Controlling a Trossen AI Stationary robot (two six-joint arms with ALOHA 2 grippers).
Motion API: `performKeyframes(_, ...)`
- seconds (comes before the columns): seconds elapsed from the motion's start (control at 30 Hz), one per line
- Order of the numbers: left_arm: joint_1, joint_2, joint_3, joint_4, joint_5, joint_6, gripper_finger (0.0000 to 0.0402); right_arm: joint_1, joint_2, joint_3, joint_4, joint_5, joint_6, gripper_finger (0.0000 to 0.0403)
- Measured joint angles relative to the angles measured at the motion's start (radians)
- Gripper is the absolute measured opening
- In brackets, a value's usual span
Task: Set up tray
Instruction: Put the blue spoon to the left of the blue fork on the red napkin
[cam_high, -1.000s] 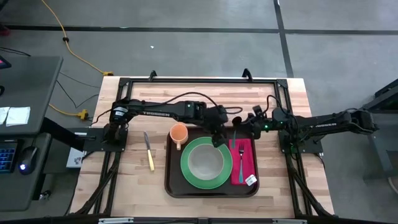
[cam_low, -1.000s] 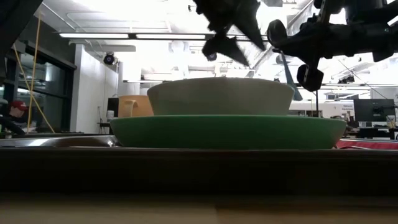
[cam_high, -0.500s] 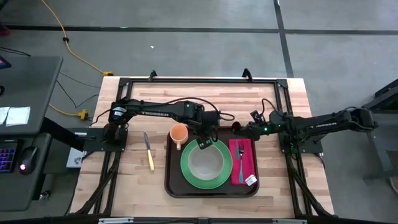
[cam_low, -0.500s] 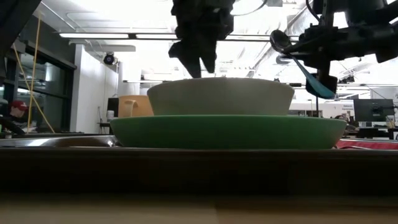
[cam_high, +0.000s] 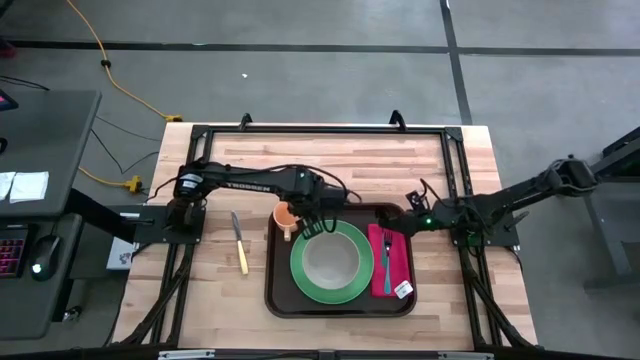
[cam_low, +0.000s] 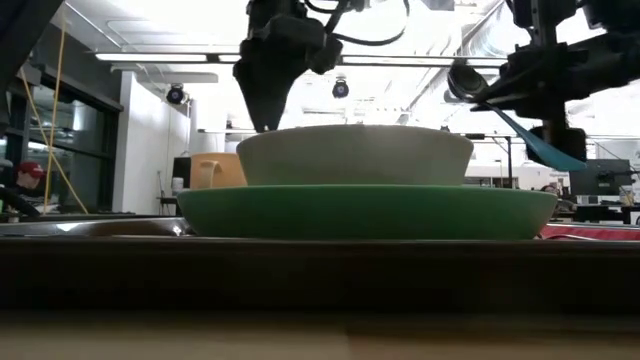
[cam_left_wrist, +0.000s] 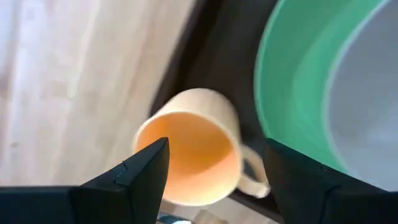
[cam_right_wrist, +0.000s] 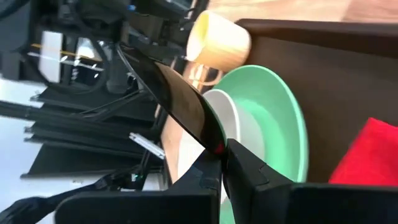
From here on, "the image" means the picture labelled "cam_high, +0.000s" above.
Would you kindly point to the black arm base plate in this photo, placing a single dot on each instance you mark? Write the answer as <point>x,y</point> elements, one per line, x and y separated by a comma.
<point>495,240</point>
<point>150,232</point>

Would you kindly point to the brown serving tray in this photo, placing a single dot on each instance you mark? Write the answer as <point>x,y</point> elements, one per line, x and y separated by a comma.
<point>340,310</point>

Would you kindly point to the green plastic plate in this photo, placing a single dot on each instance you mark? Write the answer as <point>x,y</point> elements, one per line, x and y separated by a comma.
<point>300,280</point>

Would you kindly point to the white printed box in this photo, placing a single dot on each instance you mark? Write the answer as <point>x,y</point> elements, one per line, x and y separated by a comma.
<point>120,257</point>

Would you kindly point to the desk caster wheel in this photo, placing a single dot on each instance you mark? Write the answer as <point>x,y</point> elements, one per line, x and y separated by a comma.
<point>72,314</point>

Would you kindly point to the beige ceramic mug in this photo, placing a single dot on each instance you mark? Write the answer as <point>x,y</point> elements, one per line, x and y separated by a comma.
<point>285,215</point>

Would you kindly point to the grey-white bowl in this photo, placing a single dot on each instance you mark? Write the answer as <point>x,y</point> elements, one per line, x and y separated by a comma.
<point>331,260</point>

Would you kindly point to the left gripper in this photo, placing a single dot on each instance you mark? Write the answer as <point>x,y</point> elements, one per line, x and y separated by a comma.
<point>320,197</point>

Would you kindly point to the small black camera box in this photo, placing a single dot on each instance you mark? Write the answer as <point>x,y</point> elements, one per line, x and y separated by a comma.
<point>326,355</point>

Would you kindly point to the pink-lit desk device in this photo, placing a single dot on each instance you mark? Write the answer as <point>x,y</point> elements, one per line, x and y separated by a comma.
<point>6,100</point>

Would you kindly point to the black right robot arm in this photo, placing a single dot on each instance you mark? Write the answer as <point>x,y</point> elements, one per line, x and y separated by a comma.
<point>520,192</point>

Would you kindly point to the white paper sheet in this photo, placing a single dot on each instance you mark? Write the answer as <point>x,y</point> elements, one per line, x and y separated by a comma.
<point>5,185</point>
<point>30,186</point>

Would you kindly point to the person's shoe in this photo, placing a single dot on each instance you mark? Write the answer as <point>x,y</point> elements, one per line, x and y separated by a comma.
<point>6,47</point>

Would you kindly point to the black frame hook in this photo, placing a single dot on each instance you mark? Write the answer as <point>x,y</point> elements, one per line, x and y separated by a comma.
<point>398,120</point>
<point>245,121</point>

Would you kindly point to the grey side desk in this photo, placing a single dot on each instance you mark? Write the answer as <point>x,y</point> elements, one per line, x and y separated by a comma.
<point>50,140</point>

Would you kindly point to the red cloth napkin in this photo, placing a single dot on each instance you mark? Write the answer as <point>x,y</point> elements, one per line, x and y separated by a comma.
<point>375,270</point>

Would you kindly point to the black computer mouse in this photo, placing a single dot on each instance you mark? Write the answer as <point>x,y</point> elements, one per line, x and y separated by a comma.
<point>47,252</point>

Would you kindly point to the backlit keyboard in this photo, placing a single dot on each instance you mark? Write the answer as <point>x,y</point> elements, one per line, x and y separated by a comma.
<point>12,250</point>

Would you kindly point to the black aluminium rig frame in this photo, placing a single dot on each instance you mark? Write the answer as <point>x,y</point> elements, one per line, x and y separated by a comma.
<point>325,129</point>

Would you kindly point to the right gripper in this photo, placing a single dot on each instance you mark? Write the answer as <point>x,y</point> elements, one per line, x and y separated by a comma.
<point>435,220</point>

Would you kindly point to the silver aluminium bar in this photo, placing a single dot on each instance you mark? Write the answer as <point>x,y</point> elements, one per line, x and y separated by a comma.
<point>465,355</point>
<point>185,354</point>

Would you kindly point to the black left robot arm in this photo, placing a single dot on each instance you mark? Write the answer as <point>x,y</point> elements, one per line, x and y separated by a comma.
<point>240,182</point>

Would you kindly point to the dark metal stand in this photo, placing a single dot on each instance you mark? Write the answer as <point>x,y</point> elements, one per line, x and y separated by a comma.
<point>605,240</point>

